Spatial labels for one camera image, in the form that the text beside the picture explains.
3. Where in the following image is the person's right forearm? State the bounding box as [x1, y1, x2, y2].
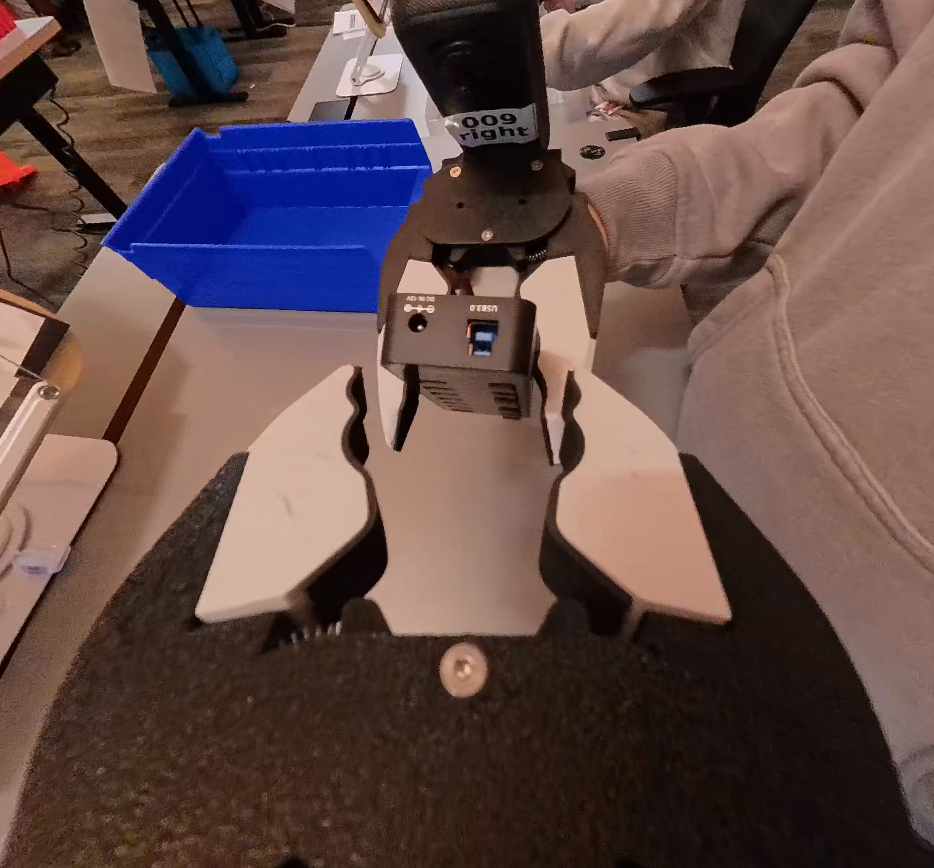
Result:
[576, 62, 877, 293]

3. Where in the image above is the black usb hub box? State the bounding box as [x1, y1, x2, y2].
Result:
[379, 292, 541, 421]

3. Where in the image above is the blue plastic bin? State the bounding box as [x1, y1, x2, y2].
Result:
[102, 118, 435, 315]

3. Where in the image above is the white board on stand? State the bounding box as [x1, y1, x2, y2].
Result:
[0, 290, 119, 665]

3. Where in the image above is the small clear plastic piece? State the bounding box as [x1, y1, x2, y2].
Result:
[13, 546, 72, 577]

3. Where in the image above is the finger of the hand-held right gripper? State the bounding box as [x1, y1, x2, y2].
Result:
[520, 255, 597, 465]
[377, 259, 459, 453]

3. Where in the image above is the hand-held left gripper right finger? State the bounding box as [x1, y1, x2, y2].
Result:
[540, 368, 734, 636]

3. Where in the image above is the black office chair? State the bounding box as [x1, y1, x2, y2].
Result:
[631, 0, 862, 126]

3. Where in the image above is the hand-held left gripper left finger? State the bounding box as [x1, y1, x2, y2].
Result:
[194, 365, 389, 630]

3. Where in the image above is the person's grey hoodie torso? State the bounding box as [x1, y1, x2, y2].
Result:
[675, 0, 934, 847]

